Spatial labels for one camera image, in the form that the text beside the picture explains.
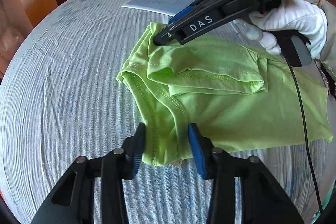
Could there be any person's right forearm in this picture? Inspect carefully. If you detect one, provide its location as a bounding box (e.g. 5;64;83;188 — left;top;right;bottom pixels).
316;0;336;71

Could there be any person's right hand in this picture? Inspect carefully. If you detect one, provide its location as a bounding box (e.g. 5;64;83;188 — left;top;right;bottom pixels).
234;0;328;60

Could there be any lime green t-shirt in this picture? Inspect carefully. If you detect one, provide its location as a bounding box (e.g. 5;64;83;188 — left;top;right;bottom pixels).
116;22;334;168

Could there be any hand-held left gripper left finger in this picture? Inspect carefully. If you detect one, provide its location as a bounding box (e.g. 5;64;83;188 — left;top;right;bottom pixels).
31;122;146;224

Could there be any black patterned garment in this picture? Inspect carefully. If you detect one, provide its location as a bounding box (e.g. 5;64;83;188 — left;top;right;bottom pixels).
319;61;336;96

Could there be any striped light blue bedsheet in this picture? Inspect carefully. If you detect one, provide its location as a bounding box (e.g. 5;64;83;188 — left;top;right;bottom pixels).
0;0;331;224

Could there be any black cable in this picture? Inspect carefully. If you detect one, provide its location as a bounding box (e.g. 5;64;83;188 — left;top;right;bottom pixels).
282;52;324;218

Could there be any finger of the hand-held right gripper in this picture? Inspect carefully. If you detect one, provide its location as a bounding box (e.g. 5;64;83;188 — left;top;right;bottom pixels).
167;0;224;28
152;24;185;46

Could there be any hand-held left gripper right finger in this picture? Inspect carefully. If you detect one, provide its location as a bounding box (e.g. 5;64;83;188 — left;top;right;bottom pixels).
188;123;305;224

